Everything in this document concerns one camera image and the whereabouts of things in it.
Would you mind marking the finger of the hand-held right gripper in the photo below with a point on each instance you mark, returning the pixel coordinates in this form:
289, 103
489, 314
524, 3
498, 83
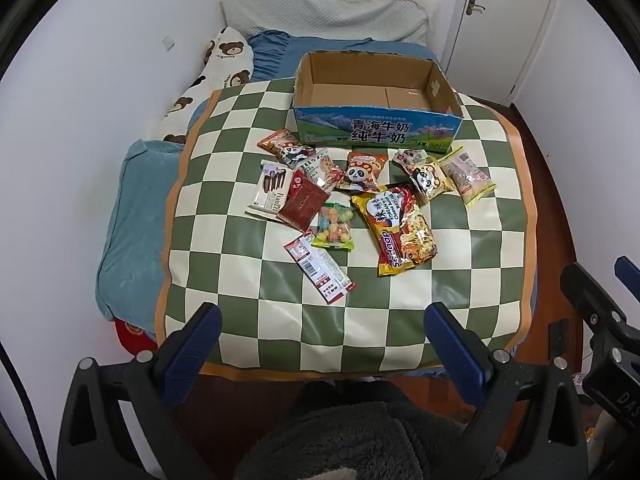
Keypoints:
629, 270
592, 295

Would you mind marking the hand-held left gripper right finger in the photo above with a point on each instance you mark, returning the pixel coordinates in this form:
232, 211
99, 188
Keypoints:
457, 347

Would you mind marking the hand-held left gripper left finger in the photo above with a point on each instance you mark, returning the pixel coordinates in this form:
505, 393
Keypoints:
202, 335

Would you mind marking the dark red snack packet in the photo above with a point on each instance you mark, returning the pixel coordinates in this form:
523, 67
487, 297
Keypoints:
300, 205

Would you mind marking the yellow panda snack packet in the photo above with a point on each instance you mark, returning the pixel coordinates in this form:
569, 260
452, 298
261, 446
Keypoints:
430, 180

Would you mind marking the blue printed cardboard box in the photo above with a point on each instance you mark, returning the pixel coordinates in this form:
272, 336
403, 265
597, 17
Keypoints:
350, 130

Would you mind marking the red cloth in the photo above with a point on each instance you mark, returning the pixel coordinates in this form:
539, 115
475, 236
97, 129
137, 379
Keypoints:
130, 335

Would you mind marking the green white checkered mat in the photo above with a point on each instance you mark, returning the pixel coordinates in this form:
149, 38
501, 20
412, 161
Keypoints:
350, 300

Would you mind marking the yellow red noodle packet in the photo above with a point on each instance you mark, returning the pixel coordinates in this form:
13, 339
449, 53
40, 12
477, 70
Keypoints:
405, 235

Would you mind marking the white red barcode packet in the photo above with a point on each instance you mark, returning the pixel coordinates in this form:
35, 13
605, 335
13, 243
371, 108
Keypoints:
320, 270

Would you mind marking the person's grey fleece clothing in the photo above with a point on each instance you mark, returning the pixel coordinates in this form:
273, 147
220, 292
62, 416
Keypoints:
350, 435

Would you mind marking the white chocolate stick packet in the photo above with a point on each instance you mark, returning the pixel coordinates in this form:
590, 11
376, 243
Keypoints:
267, 190

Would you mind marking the colourful candy bag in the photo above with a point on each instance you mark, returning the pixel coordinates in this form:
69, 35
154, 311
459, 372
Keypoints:
334, 225

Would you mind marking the clear yellow snack packet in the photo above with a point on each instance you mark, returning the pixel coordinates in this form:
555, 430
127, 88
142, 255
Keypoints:
467, 175

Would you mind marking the small white red packet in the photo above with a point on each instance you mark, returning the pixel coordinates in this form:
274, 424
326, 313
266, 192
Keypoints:
407, 156

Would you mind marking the orange panda snack packet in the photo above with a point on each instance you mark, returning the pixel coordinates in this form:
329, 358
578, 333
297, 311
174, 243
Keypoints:
362, 170

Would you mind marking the black white panda packet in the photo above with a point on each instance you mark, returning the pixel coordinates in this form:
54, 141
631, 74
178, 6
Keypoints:
296, 156

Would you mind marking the orange brown snack packet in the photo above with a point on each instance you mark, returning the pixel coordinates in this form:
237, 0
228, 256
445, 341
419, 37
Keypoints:
271, 141

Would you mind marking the clear cookie packet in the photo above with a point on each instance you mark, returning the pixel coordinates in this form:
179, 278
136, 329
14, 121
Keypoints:
322, 167

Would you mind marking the white door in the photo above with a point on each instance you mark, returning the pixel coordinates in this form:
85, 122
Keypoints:
500, 35

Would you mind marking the bear print pillow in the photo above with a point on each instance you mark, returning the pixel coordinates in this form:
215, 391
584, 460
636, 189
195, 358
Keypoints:
225, 60

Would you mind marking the blue bedsheet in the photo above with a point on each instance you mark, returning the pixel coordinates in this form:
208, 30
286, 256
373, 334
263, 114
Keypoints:
272, 55

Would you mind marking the grey white pillow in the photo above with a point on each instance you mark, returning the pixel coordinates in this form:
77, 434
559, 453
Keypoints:
325, 15

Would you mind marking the white wall socket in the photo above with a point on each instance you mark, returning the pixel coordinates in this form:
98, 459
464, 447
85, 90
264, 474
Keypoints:
168, 42

